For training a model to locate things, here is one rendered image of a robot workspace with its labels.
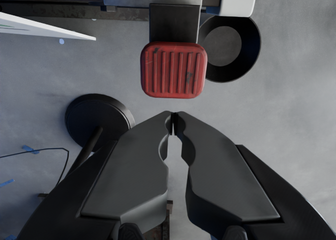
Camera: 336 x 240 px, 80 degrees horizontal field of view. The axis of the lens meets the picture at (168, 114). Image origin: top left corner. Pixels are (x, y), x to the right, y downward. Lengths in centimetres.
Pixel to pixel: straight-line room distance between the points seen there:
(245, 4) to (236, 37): 67
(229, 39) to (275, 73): 29
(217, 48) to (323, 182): 117
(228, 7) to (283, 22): 75
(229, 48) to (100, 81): 64
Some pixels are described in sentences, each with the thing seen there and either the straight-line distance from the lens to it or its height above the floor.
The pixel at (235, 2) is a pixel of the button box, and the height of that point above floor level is 63.
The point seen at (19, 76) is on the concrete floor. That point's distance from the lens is 125.
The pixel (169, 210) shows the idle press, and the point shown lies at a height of 3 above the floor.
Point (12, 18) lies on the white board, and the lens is 56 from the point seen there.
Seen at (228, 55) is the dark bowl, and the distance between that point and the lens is 103.
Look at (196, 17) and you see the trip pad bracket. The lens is 27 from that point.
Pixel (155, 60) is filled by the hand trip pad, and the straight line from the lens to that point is 21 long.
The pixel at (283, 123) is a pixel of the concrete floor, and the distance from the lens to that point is 129.
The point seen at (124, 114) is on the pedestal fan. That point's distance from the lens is 109.
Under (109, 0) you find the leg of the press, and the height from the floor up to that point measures 64.
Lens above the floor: 97
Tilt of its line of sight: 62 degrees down
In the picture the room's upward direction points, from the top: 180 degrees counter-clockwise
